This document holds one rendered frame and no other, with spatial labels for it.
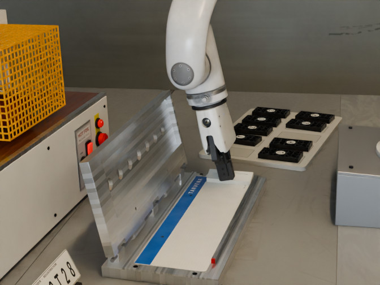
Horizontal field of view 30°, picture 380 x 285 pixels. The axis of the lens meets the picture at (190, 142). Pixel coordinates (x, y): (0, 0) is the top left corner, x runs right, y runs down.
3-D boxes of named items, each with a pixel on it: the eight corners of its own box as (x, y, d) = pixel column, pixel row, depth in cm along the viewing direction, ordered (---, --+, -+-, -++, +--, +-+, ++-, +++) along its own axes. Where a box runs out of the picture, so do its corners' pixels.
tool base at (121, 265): (218, 291, 117) (217, 272, 115) (102, 276, 122) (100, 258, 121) (266, 186, 156) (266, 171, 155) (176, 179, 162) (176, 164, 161)
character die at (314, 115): (329, 124, 193) (329, 119, 192) (294, 119, 197) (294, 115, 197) (334, 119, 197) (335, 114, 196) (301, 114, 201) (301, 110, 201)
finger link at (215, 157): (212, 155, 143) (221, 164, 148) (212, 120, 146) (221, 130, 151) (207, 156, 143) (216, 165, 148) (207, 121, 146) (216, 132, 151)
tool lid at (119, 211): (88, 162, 115) (78, 163, 116) (117, 265, 121) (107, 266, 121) (169, 89, 155) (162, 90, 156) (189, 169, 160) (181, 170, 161)
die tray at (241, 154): (304, 171, 164) (305, 167, 164) (197, 157, 175) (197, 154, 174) (342, 120, 198) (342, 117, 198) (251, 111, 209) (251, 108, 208)
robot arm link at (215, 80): (217, 91, 141) (229, 79, 149) (202, 26, 137) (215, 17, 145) (179, 98, 144) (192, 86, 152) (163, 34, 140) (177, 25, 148)
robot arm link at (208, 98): (219, 91, 141) (222, 105, 142) (229, 80, 149) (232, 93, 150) (180, 98, 144) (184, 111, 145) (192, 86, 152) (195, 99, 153)
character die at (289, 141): (307, 151, 173) (308, 147, 173) (269, 147, 177) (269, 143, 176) (312, 145, 177) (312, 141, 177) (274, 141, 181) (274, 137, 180)
